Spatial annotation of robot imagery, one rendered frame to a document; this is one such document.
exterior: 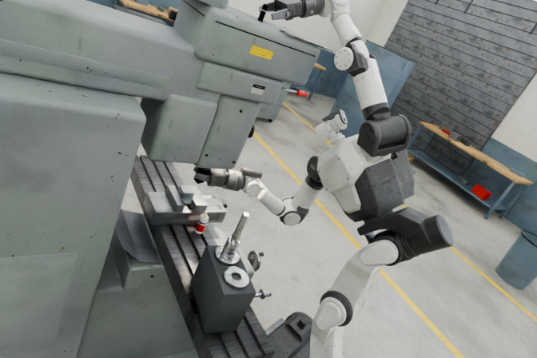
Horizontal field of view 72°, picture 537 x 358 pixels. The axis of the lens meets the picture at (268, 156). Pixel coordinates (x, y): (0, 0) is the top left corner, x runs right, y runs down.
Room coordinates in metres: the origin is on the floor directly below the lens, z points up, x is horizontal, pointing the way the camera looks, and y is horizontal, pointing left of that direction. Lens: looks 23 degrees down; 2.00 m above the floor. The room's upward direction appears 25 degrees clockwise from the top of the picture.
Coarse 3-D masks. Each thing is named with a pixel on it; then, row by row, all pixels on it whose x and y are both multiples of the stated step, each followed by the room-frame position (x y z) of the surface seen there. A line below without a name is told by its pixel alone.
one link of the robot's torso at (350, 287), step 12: (384, 240) 1.19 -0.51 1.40; (360, 252) 1.20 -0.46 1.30; (372, 252) 1.18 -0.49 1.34; (384, 252) 1.16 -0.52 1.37; (396, 252) 1.16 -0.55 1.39; (348, 264) 1.22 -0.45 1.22; (360, 264) 1.19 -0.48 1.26; (372, 264) 1.17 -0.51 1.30; (384, 264) 1.15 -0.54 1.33; (348, 276) 1.23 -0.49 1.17; (360, 276) 1.20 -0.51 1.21; (372, 276) 1.23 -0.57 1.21; (336, 288) 1.23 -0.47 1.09; (348, 288) 1.21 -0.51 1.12; (360, 288) 1.19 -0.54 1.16; (348, 300) 1.20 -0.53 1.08; (360, 300) 1.24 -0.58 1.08; (348, 312) 1.17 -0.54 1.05
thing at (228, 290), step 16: (208, 256) 1.03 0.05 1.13; (240, 256) 1.09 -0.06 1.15; (208, 272) 0.99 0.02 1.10; (224, 272) 0.96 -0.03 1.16; (240, 272) 0.99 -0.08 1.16; (208, 288) 0.96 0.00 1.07; (224, 288) 0.91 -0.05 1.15; (240, 288) 0.93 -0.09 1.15; (208, 304) 0.93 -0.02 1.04; (224, 304) 0.90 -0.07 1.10; (240, 304) 0.93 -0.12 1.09; (208, 320) 0.90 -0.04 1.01; (224, 320) 0.91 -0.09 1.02; (240, 320) 0.95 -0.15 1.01
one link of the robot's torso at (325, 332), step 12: (324, 300) 1.20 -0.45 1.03; (336, 300) 1.18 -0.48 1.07; (324, 312) 1.18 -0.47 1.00; (336, 312) 1.16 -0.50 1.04; (312, 324) 1.20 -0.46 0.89; (324, 324) 1.17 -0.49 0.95; (336, 324) 1.16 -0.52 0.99; (312, 336) 1.22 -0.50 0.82; (324, 336) 1.17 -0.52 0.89; (336, 336) 1.21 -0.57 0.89; (312, 348) 1.21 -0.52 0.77; (324, 348) 1.19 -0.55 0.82; (336, 348) 1.20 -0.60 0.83
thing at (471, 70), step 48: (432, 0) 10.05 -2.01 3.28; (480, 0) 9.22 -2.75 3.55; (528, 0) 8.53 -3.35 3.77; (432, 48) 9.54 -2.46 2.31; (480, 48) 8.74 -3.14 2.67; (528, 48) 8.13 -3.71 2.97; (432, 96) 9.04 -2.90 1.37; (480, 96) 8.32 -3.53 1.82; (432, 144) 8.56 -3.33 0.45; (480, 144) 7.89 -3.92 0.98
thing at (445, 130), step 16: (128, 0) 6.52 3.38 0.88; (144, 0) 6.73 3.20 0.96; (160, 16) 6.61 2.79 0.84; (432, 128) 7.82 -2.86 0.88; (448, 128) 7.95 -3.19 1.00; (464, 144) 7.56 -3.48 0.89; (432, 160) 8.01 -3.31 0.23; (480, 160) 6.90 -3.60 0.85; (448, 176) 7.28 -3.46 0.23; (512, 176) 6.58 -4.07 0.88; (480, 192) 6.78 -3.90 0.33; (496, 208) 6.59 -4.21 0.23
